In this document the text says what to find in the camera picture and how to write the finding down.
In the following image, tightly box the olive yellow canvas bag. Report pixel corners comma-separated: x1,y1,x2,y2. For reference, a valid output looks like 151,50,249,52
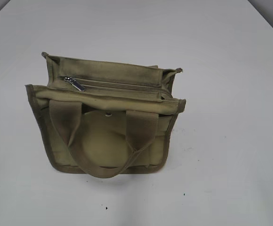
26,52,186,178

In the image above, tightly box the silver zipper pull tab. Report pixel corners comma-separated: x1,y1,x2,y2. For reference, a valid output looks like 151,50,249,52
64,77,86,92

